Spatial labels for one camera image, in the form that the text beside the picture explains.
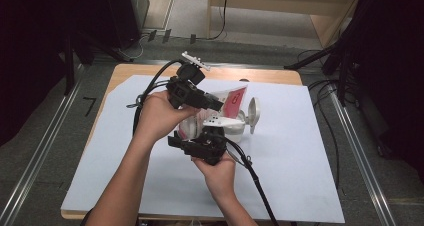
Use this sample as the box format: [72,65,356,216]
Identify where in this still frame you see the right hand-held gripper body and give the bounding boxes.
[182,115,246,167]

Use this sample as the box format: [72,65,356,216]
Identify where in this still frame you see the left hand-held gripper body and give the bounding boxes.
[165,50,212,110]

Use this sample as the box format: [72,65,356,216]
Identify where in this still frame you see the red and white spout pouch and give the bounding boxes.
[177,85,250,141]

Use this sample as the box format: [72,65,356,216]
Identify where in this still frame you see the white lidded jar with handle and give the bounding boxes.
[219,96,261,144]

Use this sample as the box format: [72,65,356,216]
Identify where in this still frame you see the person's left hand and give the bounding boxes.
[135,89,201,144]

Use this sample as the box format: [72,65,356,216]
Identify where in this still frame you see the person's right hand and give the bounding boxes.
[192,152,238,201]

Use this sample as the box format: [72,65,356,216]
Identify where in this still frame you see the wooden table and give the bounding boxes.
[60,63,321,222]

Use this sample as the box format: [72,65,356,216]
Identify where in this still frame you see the white paper sheet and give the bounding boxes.
[60,74,346,224]

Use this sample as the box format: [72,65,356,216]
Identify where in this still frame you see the black cabinet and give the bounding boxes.
[103,0,150,51]

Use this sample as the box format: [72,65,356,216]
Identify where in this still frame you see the black metal stand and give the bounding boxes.
[62,30,134,96]
[283,17,368,108]

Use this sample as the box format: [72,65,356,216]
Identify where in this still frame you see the pale wooden shelf unit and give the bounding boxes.
[206,0,365,49]

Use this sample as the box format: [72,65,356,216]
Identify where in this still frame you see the dark curtain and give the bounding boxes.
[0,0,113,148]
[346,0,424,187]

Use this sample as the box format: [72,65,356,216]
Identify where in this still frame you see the left hand-held gripper cable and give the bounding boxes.
[126,59,185,138]

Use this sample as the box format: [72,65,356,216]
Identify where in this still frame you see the hand-held gripper cable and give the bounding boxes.
[222,135,280,226]
[126,59,185,138]

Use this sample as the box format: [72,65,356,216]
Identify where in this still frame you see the metal cross rail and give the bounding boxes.
[93,58,288,70]

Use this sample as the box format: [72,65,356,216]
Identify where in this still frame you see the white floor cable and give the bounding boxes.
[117,34,150,62]

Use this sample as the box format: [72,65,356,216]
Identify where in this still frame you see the right hand-held gripper cable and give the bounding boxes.
[222,135,280,226]

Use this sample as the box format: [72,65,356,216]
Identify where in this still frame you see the hanging black cable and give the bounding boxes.
[205,0,231,41]

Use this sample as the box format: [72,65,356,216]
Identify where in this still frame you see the black floor cables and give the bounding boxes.
[295,49,360,191]

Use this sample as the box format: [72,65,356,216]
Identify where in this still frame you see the metal floor rail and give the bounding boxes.
[0,64,85,226]
[328,84,398,226]

